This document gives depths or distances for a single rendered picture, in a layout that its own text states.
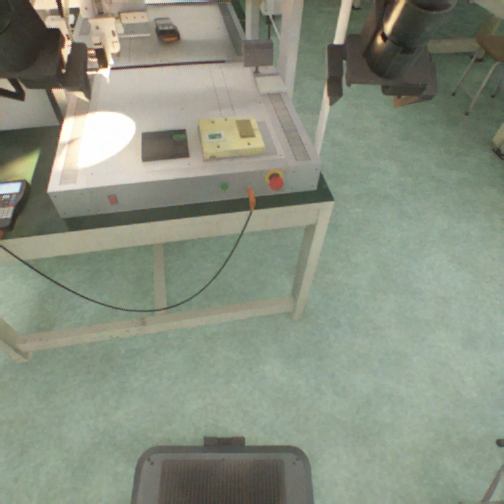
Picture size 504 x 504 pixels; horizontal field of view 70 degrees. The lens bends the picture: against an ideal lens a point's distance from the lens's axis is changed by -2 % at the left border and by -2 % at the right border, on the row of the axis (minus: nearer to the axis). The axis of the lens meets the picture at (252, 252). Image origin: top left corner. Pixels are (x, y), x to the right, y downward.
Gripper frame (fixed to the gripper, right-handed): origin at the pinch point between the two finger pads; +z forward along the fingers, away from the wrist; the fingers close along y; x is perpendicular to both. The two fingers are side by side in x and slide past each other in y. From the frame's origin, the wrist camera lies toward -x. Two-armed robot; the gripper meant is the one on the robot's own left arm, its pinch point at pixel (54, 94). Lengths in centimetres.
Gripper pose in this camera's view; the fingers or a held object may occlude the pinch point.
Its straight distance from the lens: 63.2
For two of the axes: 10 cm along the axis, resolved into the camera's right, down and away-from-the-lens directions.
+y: -10.0, -0.1, -0.3
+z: -0.3, 1.5, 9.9
